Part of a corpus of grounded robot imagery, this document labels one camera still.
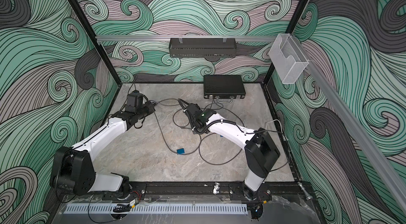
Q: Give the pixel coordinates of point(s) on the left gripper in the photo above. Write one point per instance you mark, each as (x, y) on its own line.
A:
(150, 108)

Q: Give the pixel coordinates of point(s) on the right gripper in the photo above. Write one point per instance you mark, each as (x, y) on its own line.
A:
(194, 130)

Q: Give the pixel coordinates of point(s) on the teal small block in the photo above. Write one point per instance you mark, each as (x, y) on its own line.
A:
(181, 151)

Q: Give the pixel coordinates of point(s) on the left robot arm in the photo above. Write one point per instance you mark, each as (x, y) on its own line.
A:
(73, 170)

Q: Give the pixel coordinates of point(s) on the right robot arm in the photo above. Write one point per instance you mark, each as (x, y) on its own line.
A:
(261, 152)

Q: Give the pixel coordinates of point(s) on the black briefcase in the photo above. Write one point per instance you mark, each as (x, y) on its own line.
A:
(223, 87)

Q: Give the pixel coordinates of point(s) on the black wall shelf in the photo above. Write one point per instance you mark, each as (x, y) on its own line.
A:
(202, 47)

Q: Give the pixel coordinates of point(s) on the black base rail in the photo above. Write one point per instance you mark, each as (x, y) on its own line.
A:
(149, 191)

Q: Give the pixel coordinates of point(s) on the white slotted cable duct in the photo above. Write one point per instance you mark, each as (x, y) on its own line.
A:
(160, 208)

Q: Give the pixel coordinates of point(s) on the clear acrylic wall holder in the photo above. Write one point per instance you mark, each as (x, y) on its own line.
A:
(288, 57)

